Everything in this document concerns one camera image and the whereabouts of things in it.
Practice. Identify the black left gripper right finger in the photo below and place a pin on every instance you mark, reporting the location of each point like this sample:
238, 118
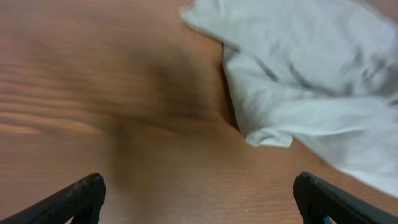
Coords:
320, 202

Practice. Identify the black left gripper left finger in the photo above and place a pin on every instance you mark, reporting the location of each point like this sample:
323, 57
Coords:
79, 203

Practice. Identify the khaki grey shorts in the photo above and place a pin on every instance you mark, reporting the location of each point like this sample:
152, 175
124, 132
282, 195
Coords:
322, 72

